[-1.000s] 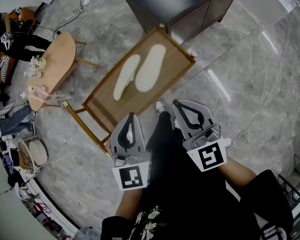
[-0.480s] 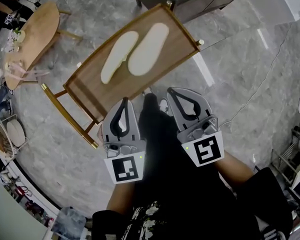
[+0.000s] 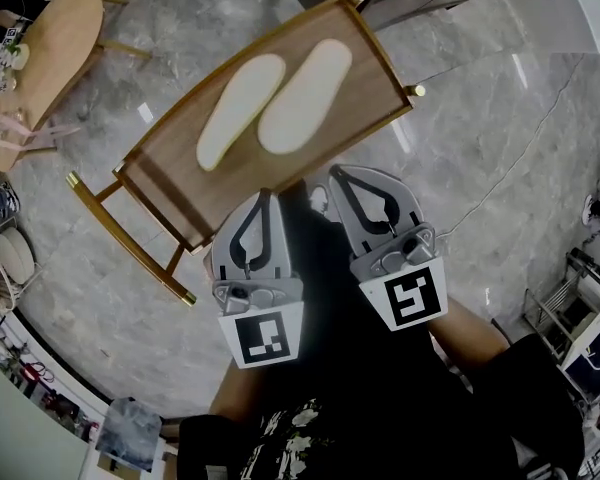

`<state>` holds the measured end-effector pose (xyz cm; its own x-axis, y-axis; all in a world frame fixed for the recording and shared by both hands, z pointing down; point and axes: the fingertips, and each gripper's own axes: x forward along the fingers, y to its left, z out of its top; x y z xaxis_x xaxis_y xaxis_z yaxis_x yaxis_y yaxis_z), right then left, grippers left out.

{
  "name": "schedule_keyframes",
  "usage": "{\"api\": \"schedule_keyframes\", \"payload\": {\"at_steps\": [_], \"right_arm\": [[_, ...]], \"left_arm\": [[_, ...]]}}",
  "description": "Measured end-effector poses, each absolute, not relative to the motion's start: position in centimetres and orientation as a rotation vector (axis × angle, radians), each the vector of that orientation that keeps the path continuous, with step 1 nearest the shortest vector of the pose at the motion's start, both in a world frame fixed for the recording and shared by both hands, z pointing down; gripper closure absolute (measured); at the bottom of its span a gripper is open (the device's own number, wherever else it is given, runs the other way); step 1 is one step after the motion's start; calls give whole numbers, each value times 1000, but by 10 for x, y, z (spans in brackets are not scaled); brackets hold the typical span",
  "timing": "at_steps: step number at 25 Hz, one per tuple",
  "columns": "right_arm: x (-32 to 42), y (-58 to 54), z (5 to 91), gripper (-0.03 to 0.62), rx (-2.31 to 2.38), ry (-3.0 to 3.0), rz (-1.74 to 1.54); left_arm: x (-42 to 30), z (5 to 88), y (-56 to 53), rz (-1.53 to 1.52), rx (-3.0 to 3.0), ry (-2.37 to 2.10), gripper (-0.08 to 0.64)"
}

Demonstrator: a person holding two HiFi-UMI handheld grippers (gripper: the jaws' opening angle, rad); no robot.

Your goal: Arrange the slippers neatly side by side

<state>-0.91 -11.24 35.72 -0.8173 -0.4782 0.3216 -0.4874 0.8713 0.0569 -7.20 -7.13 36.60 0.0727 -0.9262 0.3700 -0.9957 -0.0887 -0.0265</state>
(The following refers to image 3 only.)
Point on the grey landscape print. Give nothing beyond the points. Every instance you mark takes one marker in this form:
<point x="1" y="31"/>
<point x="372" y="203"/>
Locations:
<point x="130" y="433"/>

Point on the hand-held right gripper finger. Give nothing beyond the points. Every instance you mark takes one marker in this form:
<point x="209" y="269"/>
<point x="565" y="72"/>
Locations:
<point x="352" y="228"/>
<point x="405" y="200"/>

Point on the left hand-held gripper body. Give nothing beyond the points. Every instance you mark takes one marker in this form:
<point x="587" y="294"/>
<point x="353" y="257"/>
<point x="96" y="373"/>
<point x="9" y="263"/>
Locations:
<point x="260" y="335"/>

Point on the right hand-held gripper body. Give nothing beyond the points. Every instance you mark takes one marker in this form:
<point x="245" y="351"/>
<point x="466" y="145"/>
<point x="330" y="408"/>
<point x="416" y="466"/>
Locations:
<point x="412" y="293"/>

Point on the person's black floral clothing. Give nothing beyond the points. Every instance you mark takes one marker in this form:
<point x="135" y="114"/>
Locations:
<point x="370" y="393"/>

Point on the wooden rack with gold legs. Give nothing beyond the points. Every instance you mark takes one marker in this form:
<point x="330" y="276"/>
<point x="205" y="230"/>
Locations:
<point x="180" y="163"/>

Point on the white curved counter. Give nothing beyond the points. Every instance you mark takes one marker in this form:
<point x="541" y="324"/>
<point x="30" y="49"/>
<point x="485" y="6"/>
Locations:
<point x="15" y="433"/>

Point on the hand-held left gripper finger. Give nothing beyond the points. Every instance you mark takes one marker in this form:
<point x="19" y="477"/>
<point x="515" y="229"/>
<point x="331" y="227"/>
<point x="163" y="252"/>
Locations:
<point x="280" y="248"/>
<point x="222" y="255"/>

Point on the person's left forearm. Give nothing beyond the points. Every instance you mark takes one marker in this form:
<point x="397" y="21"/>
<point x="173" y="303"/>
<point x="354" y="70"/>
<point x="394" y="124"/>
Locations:
<point x="235" y="388"/>

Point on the oval light wooden table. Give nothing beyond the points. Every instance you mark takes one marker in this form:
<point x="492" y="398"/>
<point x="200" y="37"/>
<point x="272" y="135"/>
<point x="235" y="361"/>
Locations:
<point x="60" y="53"/>

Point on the small white plant vase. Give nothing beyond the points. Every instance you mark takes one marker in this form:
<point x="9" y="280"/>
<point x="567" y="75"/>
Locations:
<point x="20" y="57"/>

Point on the pink ribbon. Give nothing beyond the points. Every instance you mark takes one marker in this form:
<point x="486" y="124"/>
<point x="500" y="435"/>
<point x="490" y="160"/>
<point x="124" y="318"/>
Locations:
<point x="40" y="135"/>

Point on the white and navy shopping bag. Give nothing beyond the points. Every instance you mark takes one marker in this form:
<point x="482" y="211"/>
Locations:
<point x="595" y="355"/>

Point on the person's right forearm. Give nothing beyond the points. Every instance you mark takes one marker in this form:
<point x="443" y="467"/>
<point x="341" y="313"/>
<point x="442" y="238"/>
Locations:
<point x="470" y="333"/>

